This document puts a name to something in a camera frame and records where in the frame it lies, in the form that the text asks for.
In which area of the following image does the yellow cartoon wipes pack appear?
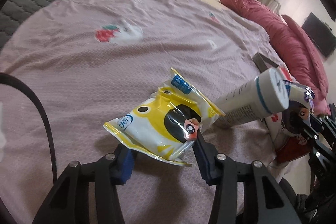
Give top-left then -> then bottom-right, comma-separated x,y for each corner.
103,69 -> 225,166

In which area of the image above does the red tissue box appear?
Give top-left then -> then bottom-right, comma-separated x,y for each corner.
264,67 -> 312,164

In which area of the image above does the white bottle with lid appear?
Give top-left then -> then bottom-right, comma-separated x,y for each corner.
215,68 -> 289,128

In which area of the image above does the white blue tissue pack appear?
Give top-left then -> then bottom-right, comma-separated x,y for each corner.
283,80 -> 315,111

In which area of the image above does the dark purple tray box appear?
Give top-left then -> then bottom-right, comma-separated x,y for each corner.
252,53 -> 278,73

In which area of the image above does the lilac strawberry bed sheet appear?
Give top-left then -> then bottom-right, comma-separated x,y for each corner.
1,0 -> 282,223

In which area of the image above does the pink folded quilt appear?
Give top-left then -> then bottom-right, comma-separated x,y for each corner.
220,0 -> 330,115

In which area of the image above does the black cable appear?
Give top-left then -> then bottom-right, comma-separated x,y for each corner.
0,73 -> 59,185

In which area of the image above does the black wall television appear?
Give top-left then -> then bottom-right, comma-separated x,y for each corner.
302,12 -> 335,58

